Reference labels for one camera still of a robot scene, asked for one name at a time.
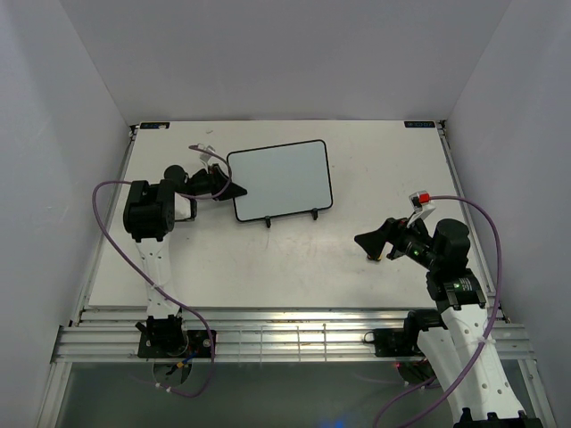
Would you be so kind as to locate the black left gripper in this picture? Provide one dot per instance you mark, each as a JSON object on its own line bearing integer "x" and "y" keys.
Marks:
{"x": 217, "y": 179}

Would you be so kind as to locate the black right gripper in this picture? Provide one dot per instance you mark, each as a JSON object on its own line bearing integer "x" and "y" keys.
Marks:
{"x": 393, "y": 232}

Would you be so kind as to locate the whiteboard with black frame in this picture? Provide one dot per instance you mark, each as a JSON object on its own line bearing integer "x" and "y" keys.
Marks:
{"x": 282, "y": 180}

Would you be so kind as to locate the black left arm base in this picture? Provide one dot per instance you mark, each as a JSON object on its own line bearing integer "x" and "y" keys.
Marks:
{"x": 191, "y": 343}

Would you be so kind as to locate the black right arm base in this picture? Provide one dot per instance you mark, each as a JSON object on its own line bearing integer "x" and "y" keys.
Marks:
{"x": 391, "y": 343}

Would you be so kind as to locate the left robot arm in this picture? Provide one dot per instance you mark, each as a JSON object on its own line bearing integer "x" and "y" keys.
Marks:
{"x": 149, "y": 217}

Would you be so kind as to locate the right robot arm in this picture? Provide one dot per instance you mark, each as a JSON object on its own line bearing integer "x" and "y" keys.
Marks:
{"x": 453, "y": 337}

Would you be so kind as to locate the black whiteboard stand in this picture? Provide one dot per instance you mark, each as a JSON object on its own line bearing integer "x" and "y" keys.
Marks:
{"x": 290, "y": 216}

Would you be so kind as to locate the left blue table label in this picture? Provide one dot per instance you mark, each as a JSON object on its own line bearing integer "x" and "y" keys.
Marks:
{"x": 154, "y": 125}

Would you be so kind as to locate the blue table label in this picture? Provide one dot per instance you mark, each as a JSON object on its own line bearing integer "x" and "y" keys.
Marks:
{"x": 419, "y": 124}
{"x": 154, "y": 125}

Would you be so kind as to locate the right blue table label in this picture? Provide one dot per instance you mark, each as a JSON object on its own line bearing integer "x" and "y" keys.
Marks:
{"x": 419, "y": 124}

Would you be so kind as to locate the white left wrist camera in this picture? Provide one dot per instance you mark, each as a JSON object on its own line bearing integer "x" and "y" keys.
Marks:
{"x": 206, "y": 154}

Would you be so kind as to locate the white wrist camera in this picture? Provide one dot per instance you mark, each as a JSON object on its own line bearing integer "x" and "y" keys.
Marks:
{"x": 206, "y": 154}
{"x": 422, "y": 207}

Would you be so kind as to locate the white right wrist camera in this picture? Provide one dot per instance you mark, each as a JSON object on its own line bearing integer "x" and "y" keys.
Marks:
{"x": 422, "y": 207}

